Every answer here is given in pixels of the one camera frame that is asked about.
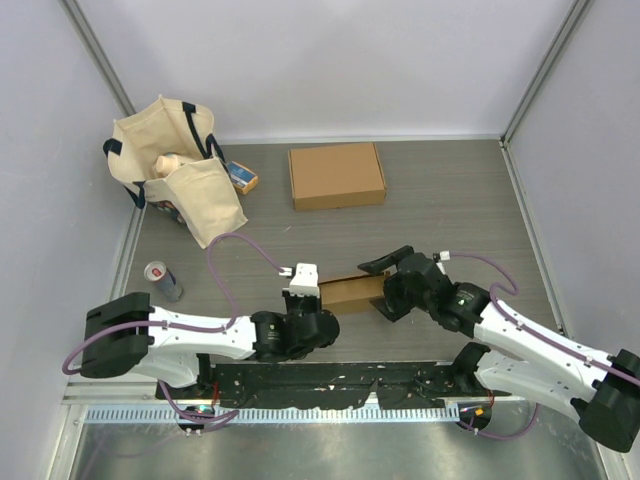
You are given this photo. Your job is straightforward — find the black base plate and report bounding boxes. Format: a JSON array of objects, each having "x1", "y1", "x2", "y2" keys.
[{"x1": 169, "y1": 362, "x2": 488, "y2": 410}]

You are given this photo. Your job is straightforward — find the red bull can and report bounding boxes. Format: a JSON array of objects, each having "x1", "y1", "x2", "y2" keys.
[{"x1": 144, "y1": 261, "x2": 184, "y2": 302}]

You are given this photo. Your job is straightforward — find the right aluminium frame post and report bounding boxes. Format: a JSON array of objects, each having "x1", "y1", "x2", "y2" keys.
[{"x1": 500, "y1": 0, "x2": 594, "y2": 148}]

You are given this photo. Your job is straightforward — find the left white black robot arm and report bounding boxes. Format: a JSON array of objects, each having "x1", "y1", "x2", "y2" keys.
[{"x1": 79, "y1": 292, "x2": 340, "y2": 399}]

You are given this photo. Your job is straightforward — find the beige canvas tote bag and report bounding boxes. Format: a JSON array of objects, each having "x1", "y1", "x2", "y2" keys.
[{"x1": 103, "y1": 96, "x2": 247, "y2": 248}]

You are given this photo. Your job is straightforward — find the cream bottle in bag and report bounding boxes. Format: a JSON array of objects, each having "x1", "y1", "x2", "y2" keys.
[{"x1": 154, "y1": 153, "x2": 196, "y2": 178}]

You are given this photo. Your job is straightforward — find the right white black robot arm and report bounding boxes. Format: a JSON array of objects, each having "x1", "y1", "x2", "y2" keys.
[{"x1": 358, "y1": 245, "x2": 639, "y2": 453}]

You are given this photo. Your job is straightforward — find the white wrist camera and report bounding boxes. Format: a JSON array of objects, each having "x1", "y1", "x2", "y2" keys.
[
  {"x1": 433, "y1": 250, "x2": 451, "y2": 275},
  {"x1": 279, "y1": 263, "x2": 320, "y2": 297}
]

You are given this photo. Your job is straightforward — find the small blue orange box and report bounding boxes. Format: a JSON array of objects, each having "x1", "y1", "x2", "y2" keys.
[{"x1": 226, "y1": 161, "x2": 259, "y2": 195}]

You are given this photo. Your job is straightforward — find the large brown cardboard box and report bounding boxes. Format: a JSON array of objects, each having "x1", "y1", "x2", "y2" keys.
[{"x1": 288, "y1": 142, "x2": 387, "y2": 211}]

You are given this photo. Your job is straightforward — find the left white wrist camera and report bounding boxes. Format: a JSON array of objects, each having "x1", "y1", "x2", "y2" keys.
[{"x1": 279, "y1": 263, "x2": 320, "y2": 297}]

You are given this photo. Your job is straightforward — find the slotted cable duct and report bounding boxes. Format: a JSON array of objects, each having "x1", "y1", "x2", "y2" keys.
[{"x1": 84, "y1": 403, "x2": 460, "y2": 425}]

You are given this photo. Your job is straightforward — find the aluminium frame post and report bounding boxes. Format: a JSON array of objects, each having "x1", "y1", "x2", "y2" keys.
[
  {"x1": 500, "y1": 0, "x2": 594, "y2": 148},
  {"x1": 59, "y1": 0, "x2": 136, "y2": 116}
]

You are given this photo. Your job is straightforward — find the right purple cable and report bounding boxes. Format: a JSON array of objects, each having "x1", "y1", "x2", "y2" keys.
[{"x1": 439, "y1": 249, "x2": 640, "y2": 441}]

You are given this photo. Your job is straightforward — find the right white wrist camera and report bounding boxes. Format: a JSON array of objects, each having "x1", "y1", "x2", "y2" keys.
[{"x1": 433, "y1": 250, "x2": 451, "y2": 275}]

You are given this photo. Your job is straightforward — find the left aluminium frame post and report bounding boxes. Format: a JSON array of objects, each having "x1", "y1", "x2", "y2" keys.
[{"x1": 59, "y1": 0, "x2": 136, "y2": 116}]

